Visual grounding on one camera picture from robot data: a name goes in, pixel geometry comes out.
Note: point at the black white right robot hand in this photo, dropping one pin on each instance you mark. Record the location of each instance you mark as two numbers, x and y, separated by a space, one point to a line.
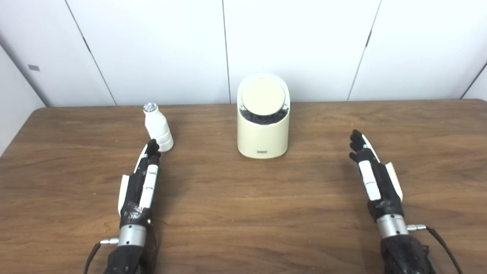
384 190

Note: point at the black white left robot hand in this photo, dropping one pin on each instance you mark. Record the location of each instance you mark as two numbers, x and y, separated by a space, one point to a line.
134 190

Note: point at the small white plastic bottle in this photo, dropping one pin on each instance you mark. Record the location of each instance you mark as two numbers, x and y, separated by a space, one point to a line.
156 127

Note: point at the cream round bin lid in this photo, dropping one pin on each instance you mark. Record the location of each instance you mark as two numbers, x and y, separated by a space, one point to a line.
263 97

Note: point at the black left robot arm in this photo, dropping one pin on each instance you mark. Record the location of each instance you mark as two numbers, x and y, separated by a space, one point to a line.
129 255

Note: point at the cream-colored round bin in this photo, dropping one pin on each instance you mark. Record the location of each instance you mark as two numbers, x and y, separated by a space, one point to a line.
262 139

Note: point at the black bin liner bag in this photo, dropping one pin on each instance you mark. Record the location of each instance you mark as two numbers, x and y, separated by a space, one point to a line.
264 119

